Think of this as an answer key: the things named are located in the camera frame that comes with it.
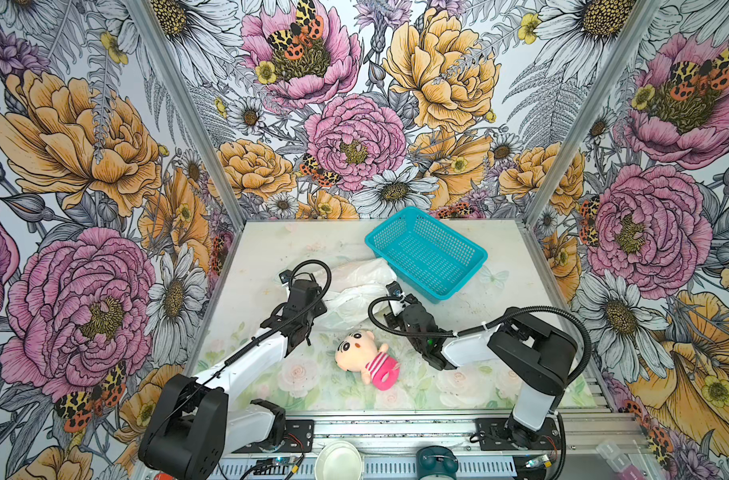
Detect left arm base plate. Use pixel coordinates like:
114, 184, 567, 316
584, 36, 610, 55
234, 419, 316, 454

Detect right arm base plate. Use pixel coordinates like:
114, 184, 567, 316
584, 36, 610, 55
470, 416, 563, 451

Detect dark green round object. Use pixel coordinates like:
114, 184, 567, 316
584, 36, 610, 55
416, 446, 460, 480

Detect white round bowl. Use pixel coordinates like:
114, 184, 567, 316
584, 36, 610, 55
314, 440, 365, 480

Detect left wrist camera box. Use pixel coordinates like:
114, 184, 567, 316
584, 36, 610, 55
278, 269, 294, 287

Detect pink plush doll toy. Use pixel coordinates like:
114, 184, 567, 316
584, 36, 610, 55
334, 330, 401, 391

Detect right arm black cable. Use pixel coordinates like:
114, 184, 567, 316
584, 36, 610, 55
367, 295, 593, 480

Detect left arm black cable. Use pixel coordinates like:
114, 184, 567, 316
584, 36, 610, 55
141, 259, 334, 457

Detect teal plastic basket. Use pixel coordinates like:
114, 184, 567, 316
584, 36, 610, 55
364, 207, 489, 303

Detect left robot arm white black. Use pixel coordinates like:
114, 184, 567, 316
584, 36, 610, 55
138, 277, 330, 479

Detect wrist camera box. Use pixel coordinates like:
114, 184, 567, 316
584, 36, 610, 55
386, 281, 403, 298
278, 269, 294, 287

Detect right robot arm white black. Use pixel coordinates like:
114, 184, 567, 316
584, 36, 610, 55
385, 295, 591, 449

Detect white plastic bag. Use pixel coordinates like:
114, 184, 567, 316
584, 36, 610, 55
314, 258, 398, 332

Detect aluminium frame rail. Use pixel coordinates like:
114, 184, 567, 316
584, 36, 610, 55
129, 410, 654, 480

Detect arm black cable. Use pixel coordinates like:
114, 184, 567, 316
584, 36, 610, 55
141, 259, 334, 457
367, 295, 593, 480

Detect pink clear plastic item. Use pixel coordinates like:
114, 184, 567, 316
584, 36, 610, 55
596, 441, 647, 480

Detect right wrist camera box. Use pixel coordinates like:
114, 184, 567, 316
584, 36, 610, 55
386, 281, 403, 298

